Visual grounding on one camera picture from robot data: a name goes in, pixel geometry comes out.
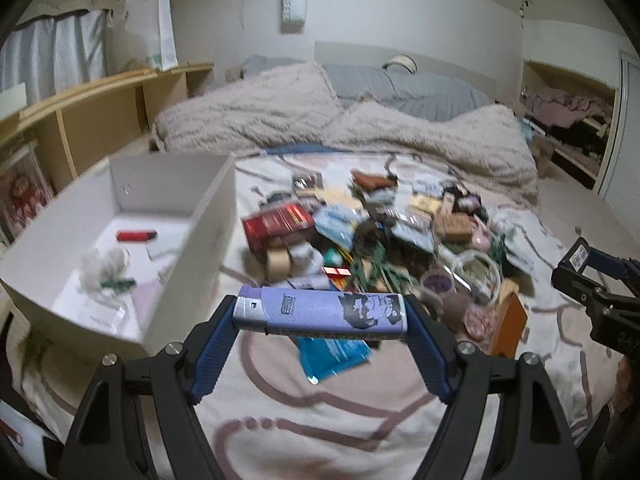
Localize white mesh sponge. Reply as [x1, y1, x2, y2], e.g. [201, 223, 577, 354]
[80, 247, 132, 297]

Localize white pink-patterned blanket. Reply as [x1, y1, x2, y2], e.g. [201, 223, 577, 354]
[5, 152, 616, 480]

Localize pink pouch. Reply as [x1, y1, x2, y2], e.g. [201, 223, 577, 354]
[470, 225, 494, 251]

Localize purple lighter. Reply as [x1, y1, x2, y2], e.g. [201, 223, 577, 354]
[232, 285, 408, 343]

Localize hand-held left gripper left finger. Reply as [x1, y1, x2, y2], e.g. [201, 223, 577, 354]
[59, 294, 238, 480]

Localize grey-blue packet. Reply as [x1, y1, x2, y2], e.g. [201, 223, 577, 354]
[390, 222, 434, 254]

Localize grey pillow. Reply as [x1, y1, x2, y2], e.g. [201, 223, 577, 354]
[240, 55, 311, 79]

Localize white paper bag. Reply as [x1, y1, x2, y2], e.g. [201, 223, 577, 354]
[116, 0, 179, 72]

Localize brown wooden box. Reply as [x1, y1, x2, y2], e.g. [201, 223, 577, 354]
[435, 210, 474, 241]

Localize tan wooden board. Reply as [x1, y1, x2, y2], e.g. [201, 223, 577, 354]
[487, 280, 529, 359]

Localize green plastic sprigs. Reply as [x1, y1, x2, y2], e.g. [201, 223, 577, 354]
[350, 245, 416, 292]

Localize person's right forearm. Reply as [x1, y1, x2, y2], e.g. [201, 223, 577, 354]
[595, 352, 640, 480]

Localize closet shelf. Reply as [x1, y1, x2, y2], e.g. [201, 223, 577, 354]
[522, 60, 618, 191]

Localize wooden shelf unit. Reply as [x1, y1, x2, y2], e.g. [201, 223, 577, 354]
[0, 62, 216, 196]

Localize beige fluffy blanket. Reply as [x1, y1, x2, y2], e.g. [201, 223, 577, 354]
[150, 60, 541, 206]

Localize red box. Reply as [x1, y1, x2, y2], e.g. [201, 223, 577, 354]
[242, 203, 316, 253]

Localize red-dressed doll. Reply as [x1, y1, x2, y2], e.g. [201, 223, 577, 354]
[0, 172, 51, 227]

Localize white curtain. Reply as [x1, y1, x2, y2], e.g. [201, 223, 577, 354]
[0, 7, 110, 106]

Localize white wall hanging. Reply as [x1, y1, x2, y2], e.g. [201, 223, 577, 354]
[280, 0, 307, 29]

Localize white cardboard box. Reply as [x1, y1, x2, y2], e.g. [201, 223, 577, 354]
[0, 154, 237, 356]

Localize pile of clothes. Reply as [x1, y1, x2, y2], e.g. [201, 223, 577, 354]
[525, 87, 616, 132]

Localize white headboard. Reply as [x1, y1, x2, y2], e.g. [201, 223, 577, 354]
[314, 40, 523, 106]

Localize clear round container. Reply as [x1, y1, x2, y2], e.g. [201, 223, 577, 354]
[452, 252, 502, 302]

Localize beige tape roll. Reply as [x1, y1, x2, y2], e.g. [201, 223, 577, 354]
[263, 246, 293, 282]

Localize white ring-shaped object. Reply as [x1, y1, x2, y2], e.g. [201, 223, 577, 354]
[382, 54, 419, 75]

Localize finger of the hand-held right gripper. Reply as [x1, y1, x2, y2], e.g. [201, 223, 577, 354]
[557, 236, 640, 285]
[551, 266, 640, 318]

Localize blue cloth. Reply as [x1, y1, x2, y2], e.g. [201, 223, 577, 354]
[265, 142, 327, 156]

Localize red doll in case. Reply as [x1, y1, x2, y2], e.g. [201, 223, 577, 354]
[0, 142, 56, 248]

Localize white foam board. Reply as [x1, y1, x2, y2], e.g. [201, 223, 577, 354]
[0, 82, 28, 122]

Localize clear bag of pink beads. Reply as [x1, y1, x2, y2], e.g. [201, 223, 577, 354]
[465, 305, 496, 342]

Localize white door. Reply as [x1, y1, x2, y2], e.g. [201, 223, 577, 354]
[597, 50, 640, 221]

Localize grey duvet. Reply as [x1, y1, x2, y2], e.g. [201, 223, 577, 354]
[320, 62, 493, 122]

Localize light blue mask packet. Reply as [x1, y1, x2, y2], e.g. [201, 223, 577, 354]
[315, 207, 362, 241]

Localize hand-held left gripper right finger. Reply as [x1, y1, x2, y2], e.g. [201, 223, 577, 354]
[402, 294, 583, 480]

